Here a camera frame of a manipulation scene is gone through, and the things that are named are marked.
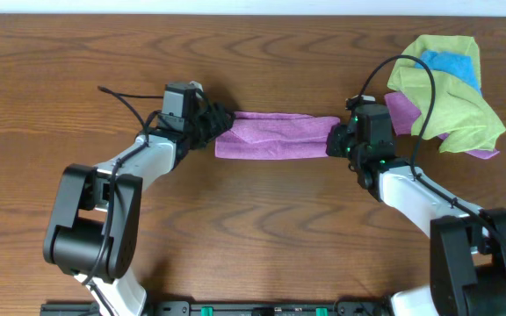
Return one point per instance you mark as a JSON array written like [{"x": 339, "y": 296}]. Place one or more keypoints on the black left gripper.
[{"x": 217, "y": 120}]

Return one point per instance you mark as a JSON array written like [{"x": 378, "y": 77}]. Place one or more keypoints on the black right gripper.
[{"x": 336, "y": 134}]

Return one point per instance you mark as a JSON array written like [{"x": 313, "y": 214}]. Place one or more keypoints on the purple microfibre cloth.
[{"x": 274, "y": 136}]

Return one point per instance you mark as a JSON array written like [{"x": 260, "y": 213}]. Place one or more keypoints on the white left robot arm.
[{"x": 93, "y": 228}]

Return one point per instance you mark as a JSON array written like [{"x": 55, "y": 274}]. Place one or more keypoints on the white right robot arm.
[{"x": 467, "y": 242}]

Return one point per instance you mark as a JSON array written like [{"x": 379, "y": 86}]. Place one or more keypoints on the green microfibre cloth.
[{"x": 449, "y": 106}]

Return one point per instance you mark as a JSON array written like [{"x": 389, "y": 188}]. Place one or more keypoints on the blue microfibre cloth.
[{"x": 458, "y": 65}]

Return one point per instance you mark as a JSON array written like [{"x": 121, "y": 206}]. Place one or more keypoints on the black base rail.
[{"x": 340, "y": 308}]

